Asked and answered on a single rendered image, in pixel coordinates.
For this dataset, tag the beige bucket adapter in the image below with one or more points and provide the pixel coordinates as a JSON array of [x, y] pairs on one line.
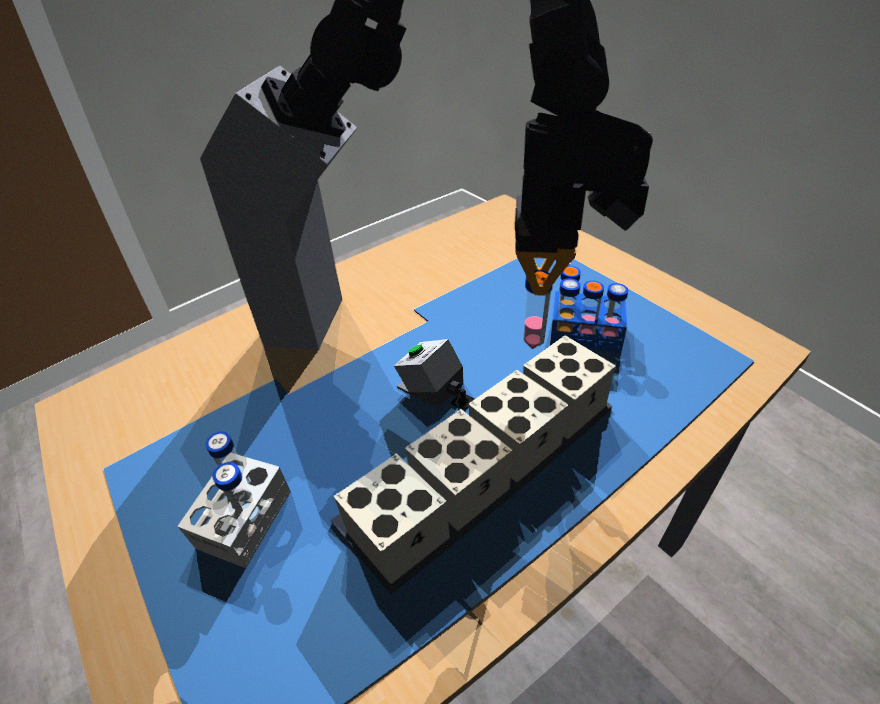
[[420, 530], [537, 434], [556, 373], [474, 482]]

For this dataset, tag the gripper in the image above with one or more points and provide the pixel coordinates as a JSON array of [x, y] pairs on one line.
[[536, 239]]

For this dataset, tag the blue tube rack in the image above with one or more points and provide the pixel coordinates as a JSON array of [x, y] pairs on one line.
[[592, 342]]

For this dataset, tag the blue flat mat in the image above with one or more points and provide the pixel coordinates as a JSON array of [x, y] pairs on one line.
[[307, 622]]

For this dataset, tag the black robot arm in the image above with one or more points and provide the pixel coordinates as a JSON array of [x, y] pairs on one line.
[[609, 153]]

